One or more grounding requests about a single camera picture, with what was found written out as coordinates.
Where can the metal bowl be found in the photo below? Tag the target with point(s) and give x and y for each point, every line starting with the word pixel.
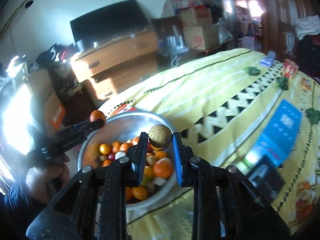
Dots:
pixel 100 135

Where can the small orange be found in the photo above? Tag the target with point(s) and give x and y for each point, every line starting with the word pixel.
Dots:
pixel 97 116

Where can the white cloth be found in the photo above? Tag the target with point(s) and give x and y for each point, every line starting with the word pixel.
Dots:
pixel 307 26

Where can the blue packet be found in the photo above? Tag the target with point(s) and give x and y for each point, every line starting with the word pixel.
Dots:
pixel 267 61

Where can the person's left forearm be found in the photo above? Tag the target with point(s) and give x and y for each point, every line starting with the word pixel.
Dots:
pixel 13 200

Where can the pile of mixed fruit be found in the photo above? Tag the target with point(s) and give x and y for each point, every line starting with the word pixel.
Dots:
pixel 162 167

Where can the red printed cardboard box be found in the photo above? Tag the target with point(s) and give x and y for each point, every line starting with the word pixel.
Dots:
pixel 196 16

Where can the black box with icons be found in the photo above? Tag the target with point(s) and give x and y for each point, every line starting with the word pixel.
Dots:
pixel 266 177

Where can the brown round fruit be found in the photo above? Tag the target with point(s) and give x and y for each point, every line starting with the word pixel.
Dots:
pixel 160 136

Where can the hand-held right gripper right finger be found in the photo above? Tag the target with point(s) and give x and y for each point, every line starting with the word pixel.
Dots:
pixel 176 155

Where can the wooden dresser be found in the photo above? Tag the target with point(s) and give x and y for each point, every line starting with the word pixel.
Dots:
pixel 117 60

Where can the wooden chair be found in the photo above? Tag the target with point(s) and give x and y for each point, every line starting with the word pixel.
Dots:
pixel 287 37

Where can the red snack box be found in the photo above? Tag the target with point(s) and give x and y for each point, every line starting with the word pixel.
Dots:
pixel 291 68

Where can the blue and green box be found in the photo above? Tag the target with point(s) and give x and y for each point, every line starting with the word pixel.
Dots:
pixel 280 130

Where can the green leafy vegetable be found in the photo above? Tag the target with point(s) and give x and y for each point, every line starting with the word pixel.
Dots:
pixel 251 71
pixel 313 115
pixel 282 83

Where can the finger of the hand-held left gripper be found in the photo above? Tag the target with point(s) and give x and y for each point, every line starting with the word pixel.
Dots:
pixel 92 124
pixel 72 137

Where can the person's left hand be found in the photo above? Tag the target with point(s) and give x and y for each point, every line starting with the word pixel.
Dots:
pixel 50 180

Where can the black plastic bag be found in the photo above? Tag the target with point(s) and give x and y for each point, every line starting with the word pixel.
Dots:
pixel 55 52

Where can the cardboard box with orange label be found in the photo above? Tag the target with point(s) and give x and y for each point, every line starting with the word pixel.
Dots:
pixel 47 97

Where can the yellow patterned bed sheet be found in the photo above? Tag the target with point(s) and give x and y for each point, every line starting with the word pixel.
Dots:
pixel 225 100

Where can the black television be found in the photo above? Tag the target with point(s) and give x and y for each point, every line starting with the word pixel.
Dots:
pixel 107 22

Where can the red and white packet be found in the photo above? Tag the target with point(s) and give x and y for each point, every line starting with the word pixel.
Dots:
pixel 123 108

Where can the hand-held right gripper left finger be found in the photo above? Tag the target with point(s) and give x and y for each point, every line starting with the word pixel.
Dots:
pixel 140 155

